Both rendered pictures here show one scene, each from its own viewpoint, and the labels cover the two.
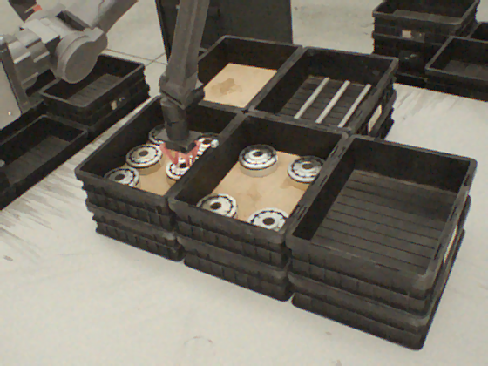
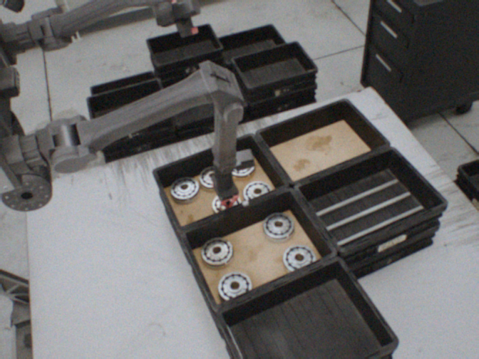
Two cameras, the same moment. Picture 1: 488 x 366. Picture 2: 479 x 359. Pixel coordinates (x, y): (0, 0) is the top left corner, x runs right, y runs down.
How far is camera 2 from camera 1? 0.80 m
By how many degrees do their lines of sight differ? 27
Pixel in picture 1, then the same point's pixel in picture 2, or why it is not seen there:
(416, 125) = (448, 258)
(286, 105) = (344, 188)
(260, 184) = (265, 248)
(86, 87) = (274, 64)
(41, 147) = not seen: hidden behind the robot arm
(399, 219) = (323, 341)
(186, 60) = (220, 151)
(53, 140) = not seen: hidden behind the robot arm
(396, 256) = not seen: outside the picture
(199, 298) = (182, 299)
